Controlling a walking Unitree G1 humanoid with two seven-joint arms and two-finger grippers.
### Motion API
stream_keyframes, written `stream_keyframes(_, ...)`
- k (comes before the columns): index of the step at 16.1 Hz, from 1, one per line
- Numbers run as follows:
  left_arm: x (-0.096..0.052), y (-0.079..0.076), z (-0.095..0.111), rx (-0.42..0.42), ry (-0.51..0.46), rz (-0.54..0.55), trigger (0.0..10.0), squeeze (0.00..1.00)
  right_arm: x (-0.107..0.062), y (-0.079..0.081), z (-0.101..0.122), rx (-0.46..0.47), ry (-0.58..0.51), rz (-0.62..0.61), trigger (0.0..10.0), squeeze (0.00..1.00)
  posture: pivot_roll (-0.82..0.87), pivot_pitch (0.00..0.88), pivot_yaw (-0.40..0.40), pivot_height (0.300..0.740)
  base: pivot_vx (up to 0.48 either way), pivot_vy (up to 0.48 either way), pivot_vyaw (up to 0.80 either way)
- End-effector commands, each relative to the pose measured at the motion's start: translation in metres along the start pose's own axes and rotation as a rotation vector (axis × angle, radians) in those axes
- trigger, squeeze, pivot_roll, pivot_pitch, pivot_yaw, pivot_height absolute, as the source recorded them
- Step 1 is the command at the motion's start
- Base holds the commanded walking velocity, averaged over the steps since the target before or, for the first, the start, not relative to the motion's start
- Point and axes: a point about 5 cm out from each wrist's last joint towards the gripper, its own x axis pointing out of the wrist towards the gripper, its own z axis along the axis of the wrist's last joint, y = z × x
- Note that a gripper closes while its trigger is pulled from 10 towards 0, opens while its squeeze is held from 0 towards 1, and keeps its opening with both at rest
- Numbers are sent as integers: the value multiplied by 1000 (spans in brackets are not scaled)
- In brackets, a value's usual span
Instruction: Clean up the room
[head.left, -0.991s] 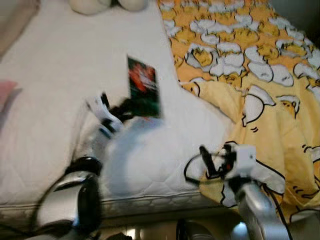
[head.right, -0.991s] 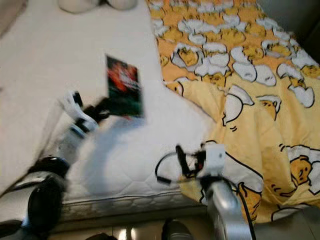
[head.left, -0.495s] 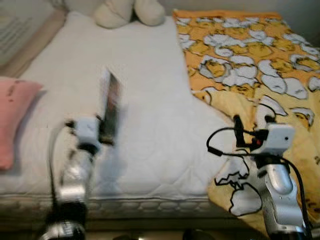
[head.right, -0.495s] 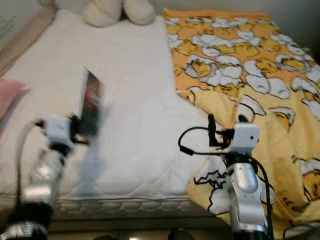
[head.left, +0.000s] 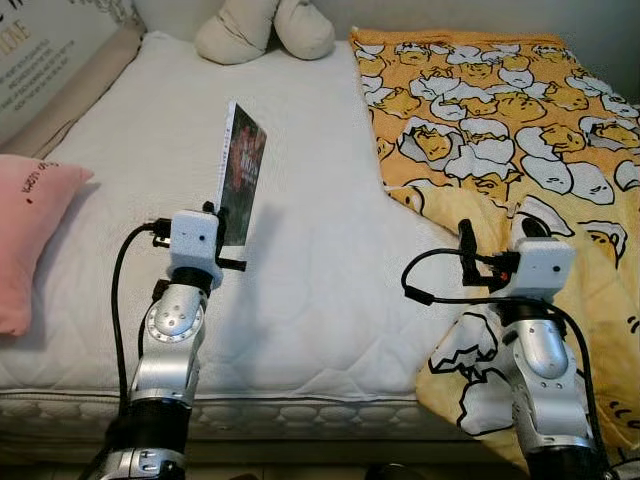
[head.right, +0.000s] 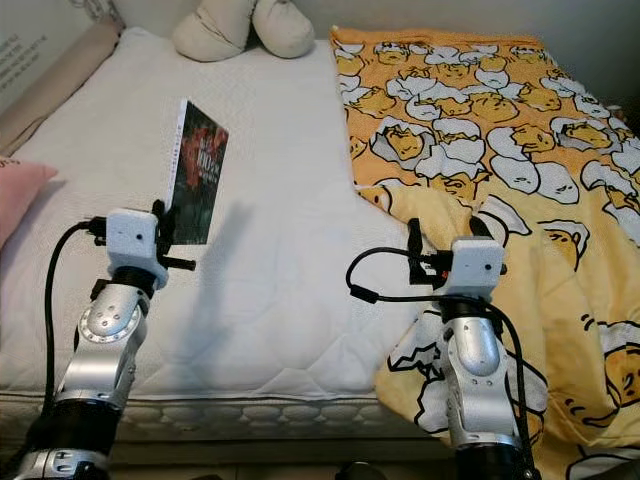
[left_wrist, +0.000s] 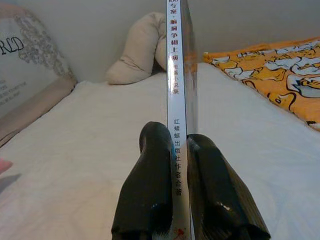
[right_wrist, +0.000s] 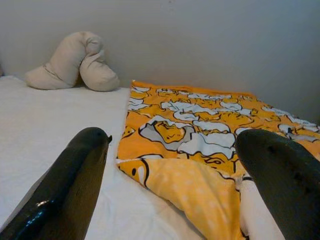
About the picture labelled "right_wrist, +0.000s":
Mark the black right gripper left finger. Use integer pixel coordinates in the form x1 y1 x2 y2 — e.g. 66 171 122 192
0 126 113 240

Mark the yellow cartoon egg blanket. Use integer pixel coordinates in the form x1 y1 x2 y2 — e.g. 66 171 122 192
115 79 320 240

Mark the white quilted mattress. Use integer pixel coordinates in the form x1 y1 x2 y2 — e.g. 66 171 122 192
0 74 208 240

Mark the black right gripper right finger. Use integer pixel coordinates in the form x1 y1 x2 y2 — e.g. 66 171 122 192
235 128 320 240

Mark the beige curved plush pillow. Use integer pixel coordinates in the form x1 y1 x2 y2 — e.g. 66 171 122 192
24 31 121 92

